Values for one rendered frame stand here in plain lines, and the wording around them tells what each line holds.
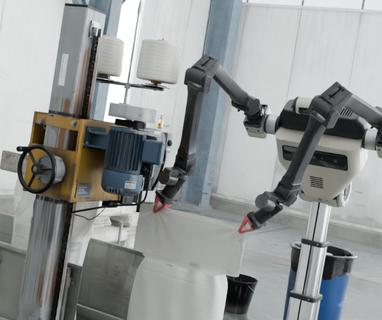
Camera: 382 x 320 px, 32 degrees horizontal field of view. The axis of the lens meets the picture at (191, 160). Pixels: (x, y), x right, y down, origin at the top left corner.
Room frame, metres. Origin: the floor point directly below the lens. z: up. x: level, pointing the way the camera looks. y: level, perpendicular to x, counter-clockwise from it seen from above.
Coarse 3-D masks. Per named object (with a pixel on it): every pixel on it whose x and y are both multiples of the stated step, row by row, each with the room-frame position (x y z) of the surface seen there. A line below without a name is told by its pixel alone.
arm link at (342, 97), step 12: (336, 84) 2.38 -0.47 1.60; (324, 96) 2.37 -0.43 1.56; (336, 96) 2.35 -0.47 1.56; (348, 96) 2.35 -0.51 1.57; (312, 108) 2.40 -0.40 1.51; (324, 108) 2.35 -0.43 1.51; (336, 108) 2.35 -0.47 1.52; (348, 108) 2.42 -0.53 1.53; (360, 108) 2.46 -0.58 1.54; (372, 108) 2.52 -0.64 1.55; (372, 120) 2.56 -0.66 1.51
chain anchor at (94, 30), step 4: (92, 20) 2.52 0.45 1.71; (92, 24) 2.52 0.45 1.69; (96, 24) 2.55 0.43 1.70; (92, 28) 2.53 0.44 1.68; (96, 28) 2.52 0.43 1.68; (92, 32) 2.53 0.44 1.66; (96, 32) 2.52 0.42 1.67; (100, 32) 2.54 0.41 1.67; (92, 36) 2.53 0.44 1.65; (100, 36) 2.54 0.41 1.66
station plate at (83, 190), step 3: (78, 186) 2.49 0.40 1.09; (81, 186) 2.51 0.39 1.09; (84, 186) 2.53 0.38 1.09; (87, 186) 2.54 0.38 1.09; (90, 186) 2.56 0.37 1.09; (78, 189) 2.50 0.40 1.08; (81, 189) 2.51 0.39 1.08; (84, 189) 2.53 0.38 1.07; (87, 189) 2.55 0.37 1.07; (90, 189) 2.56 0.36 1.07; (78, 192) 2.50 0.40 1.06; (81, 192) 2.52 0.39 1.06; (84, 192) 2.53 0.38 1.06; (87, 192) 2.55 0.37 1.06; (90, 192) 2.57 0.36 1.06; (78, 195) 2.50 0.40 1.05; (81, 195) 2.52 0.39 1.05; (84, 195) 2.54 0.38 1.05; (87, 195) 2.55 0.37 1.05; (90, 195) 2.57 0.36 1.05
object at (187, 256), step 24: (144, 216) 2.83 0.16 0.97; (168, 216) 2.77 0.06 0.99; (192, 216) 2.71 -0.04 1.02; (144, 240) 2.82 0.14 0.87; (168, 240) 2.76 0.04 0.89; (192, 240) 2.70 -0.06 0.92; (216, 240) 2.67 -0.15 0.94; (240, 240) 2.63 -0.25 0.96; (144, 264) 2.74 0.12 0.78; (168, 264) 2.69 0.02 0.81; (192, 264) 2.69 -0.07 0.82; (216, 264) 2.66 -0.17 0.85; (240, 264) 2.62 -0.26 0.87; (144, 288) 2.71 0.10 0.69; (168, 288) 2.65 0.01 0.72; (192, 288) 2.61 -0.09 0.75; (216, 288) 2.60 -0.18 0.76; (144, 312) 2.70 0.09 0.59; (168, 312) 2.64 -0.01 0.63; (192, 312) 2.60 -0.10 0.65; (216, 312) 2.61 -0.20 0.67
